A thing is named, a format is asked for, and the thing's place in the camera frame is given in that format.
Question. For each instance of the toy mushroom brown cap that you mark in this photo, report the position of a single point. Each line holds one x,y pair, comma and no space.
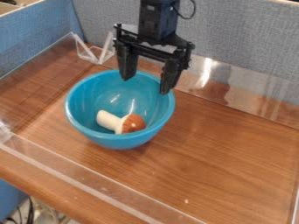
120,125

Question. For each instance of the clear acrylic barrier wall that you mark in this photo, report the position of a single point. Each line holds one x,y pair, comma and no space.
222,166

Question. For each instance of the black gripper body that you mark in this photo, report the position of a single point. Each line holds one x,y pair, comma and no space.
171,48

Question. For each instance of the blue plastic bowl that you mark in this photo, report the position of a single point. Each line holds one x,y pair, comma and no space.
103,91

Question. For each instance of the blue fabric partition panel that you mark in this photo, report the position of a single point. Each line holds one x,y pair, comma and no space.
34,28

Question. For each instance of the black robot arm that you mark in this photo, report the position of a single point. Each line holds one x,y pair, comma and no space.
158,19

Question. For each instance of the clear acrylic corner bracket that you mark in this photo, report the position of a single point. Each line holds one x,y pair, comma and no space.
94,53

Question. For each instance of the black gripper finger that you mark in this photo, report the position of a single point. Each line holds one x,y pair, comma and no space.
170,76
127,60

